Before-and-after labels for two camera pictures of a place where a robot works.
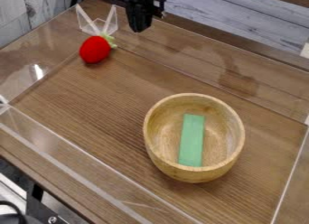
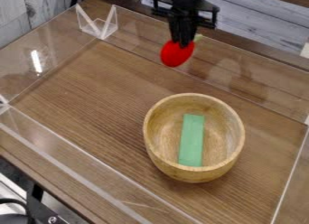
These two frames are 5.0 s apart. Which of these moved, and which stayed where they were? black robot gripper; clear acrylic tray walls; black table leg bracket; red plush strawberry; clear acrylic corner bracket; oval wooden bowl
Moved: black robot gripper; red plush strawberry
Stayed: clear acrylic corner bracket; oval wooden bowl; clear acrylic tray walls; black table leg bracket
